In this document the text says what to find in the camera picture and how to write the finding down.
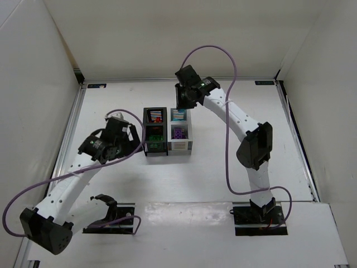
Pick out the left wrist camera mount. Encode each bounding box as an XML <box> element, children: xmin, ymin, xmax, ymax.
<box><xmin>105</xmin><ymin>111</ymin><xmax>124</xmax><ymax>121</ymax></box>

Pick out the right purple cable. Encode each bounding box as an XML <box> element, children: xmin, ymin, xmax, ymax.
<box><xmin>180</xmin><ymin>45</ymin><xmax>293</xmax><ymax>229</ymax></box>

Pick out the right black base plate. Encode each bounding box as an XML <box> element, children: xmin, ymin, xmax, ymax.
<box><xmin>229</xmin><ymin>204</ymin><xmax>288</xmax><ymax>236</ymax></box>

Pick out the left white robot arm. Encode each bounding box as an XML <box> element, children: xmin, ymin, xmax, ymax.
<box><xmin>20</xmin><ymin>114</ymin><xmax>142</xmax><ymax>255</ymax></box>

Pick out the black slotted container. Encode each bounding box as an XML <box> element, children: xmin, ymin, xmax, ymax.
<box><xmin>143</xmin><ymin>107</ymin><xmax>168</xmax><ymax>157</ymax></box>

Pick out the white slotted container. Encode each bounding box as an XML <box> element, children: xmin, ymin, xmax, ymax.
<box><xmin>167</xmin><ymin>108</ymin><xmax>193</xmax><ymax>156</ymax></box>

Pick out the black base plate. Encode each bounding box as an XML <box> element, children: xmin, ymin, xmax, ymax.
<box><xmin>229</xmin><ymin>204</ymin><xmax>288</xmax><ymax>236</ymax></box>
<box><xmin>82</xmin><ymin>203</ymin><xmax>142</xmax><ymax>235</ymax></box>

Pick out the green square lego brick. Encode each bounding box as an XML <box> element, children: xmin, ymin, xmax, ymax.
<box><xmin>146</xmin><ymin>135</ymin><xmax>164</xmax><ymax>142</ymax></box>

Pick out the purple cable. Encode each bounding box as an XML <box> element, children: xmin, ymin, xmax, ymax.
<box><xmin>180</xmin><ymin>45</ymin><xmax>293</xmax><ymax>229</ymax></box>
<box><xmin>3</xmin><ymin>110</ymin><xmax>147</xmax><ymax>237</ymax></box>

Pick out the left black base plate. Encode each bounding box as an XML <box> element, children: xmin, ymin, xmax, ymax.
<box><xmin>82</xmin><ymin>203</ymin><xmax>142</xmax><ymax>235</ymax></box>

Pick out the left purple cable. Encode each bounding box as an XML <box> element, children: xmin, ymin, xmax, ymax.
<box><xmin>3</xmin><ymin>110</ymin><xmax>147</xmax><ymax>237</ymax></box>

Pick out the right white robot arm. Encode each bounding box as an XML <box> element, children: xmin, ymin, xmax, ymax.
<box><xmin>175</xmin><ymin>65</ymin><xmax>276</xmax><ymax>219</ymax></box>

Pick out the purple rectangular lego brick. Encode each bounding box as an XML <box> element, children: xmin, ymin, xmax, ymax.
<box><xmin>172</xmin><ymin>127</ymin><xmax>187</xmax><ymax>140</ymax></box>

